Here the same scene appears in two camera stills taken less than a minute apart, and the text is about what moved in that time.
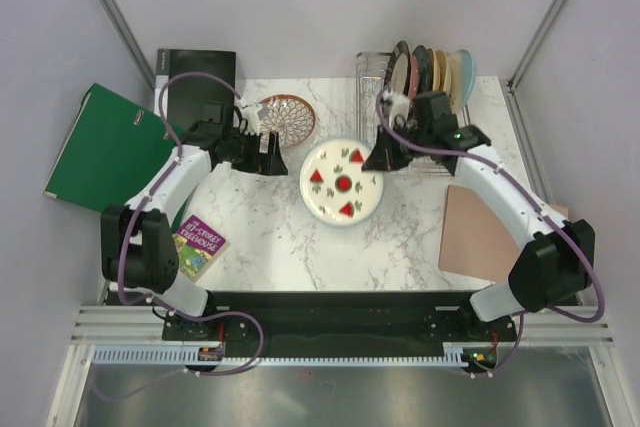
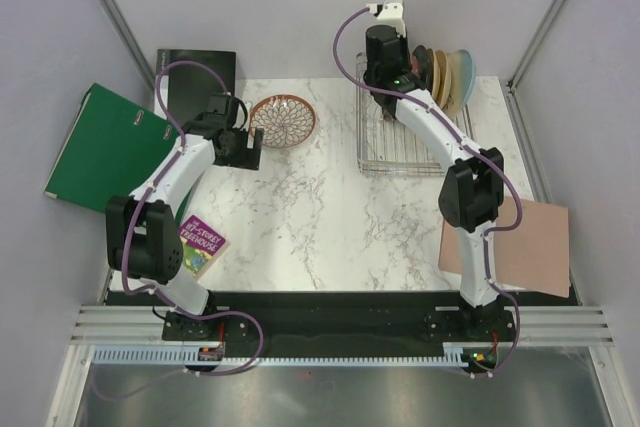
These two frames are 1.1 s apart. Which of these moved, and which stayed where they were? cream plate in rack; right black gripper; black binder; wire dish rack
Moved: right black gripper
Stayed: cream plate in rack; wire dish rack; black binder
